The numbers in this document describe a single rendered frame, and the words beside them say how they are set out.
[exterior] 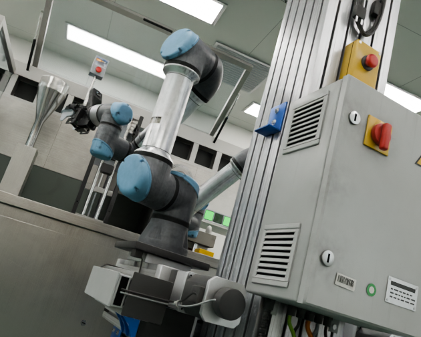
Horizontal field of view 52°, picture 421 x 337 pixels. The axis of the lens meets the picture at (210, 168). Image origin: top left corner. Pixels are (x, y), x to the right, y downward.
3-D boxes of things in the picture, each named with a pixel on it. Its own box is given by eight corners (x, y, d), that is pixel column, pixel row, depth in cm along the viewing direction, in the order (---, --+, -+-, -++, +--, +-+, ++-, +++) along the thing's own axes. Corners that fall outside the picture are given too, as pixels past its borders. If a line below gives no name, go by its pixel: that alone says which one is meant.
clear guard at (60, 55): (55, -18, 212) (55, -18, 212) (37, 67, 242) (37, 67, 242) (246, 68, 238) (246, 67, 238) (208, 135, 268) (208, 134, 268)
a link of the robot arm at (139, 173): (172, 214, 122) (222, 49, 137) (134, 195, 111) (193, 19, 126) (144, 210, 129) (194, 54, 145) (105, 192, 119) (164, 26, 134)
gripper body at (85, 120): (63, 122, 155) (83, 121, 147) (74, 103, 158) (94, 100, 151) (79, 134, 160) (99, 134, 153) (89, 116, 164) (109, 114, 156)
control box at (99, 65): (90, 70, 213) (97, 53, 216) (87, 75, 219) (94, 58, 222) (103, 76, 216) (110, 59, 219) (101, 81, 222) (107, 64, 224)
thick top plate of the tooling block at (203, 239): (183, 238, 209) (186, 226, 211) (164, 241, 246) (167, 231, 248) (213, 247, 213) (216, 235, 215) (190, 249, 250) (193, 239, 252)
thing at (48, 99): (-13, 194, 192) (36, 82, 208) (-8, 198, 205) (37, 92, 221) (20, 204, 196) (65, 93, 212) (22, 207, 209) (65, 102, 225)
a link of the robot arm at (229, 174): (268, 150, 164) (168, 228, 170) (277, 162, 173) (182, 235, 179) (252, 130, 171) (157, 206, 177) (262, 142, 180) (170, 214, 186)
